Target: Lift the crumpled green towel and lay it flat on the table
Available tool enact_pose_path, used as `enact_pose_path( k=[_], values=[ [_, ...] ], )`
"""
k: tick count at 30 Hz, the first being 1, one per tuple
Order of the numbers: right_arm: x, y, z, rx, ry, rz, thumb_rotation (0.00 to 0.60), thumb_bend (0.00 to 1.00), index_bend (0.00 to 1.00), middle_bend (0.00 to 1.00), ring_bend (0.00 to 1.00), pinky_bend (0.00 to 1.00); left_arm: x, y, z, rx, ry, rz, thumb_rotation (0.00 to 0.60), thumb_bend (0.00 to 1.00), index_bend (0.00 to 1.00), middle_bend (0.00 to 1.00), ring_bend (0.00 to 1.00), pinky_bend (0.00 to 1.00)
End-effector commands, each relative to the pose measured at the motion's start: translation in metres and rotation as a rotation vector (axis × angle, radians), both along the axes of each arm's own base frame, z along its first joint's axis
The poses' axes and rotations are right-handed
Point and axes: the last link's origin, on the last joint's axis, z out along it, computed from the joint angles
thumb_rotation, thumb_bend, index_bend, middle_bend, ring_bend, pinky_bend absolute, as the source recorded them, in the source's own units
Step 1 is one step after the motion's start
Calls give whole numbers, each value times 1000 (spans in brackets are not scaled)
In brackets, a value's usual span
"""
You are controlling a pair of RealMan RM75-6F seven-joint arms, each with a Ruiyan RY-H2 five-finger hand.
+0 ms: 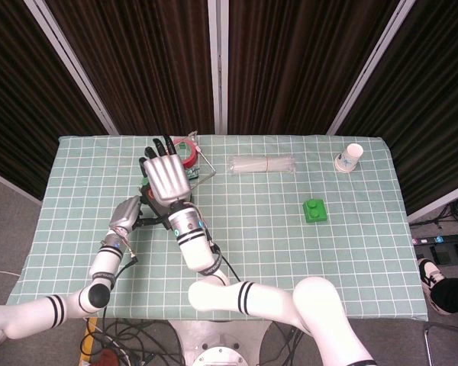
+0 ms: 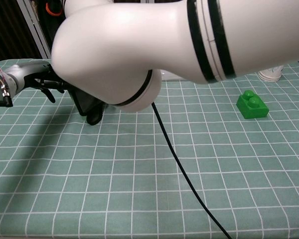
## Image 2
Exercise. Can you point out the dark brown curtain panel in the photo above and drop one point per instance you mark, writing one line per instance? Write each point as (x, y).
(5, 25)

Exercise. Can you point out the green toy building block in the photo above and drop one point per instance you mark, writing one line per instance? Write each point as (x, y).
(251, 107)

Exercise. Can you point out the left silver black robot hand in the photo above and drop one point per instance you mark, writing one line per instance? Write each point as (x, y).
(30, 71)

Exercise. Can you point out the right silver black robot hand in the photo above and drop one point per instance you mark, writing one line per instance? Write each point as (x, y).
(53, 9)

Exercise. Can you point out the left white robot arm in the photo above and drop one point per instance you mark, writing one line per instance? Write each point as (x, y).
(0, 84)

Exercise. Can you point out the white screen frame post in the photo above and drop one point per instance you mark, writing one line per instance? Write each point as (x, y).
(37, 30)

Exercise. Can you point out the white paper cup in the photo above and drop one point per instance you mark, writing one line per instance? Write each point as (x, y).
(271, 74)

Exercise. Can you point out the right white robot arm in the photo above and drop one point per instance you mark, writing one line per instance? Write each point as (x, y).
(164, 37)

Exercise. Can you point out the green checked tablecloth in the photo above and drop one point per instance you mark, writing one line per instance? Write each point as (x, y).
(114, 174)

